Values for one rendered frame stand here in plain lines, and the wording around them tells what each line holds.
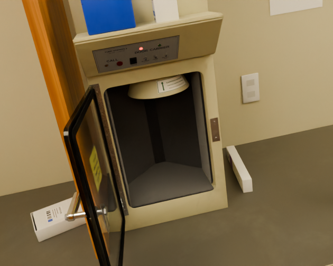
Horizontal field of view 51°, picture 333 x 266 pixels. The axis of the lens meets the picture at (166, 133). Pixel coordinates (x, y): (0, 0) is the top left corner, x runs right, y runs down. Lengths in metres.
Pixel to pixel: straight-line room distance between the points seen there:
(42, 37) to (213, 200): 0.65
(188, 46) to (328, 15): 0.83
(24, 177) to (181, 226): 0.71
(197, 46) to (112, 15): 0.21
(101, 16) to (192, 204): 0.59
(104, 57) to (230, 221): 0.57
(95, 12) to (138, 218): 0.59
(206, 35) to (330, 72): 0.87
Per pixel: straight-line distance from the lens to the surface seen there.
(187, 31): 0.80
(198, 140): 1.13
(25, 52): 1.34
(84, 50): 0.78
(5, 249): 1.20
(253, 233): 1.01
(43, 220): 1.18
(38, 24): 0.79
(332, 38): 1.58
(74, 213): 0.72
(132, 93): 0.97
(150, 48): 0.81
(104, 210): 0.70
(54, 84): 0.81
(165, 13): 0.80
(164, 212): 1.06
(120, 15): 0.77
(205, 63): 0.92
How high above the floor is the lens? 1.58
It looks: 22 degrees down
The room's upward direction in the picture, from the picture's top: 9 degrees counter-clockwise
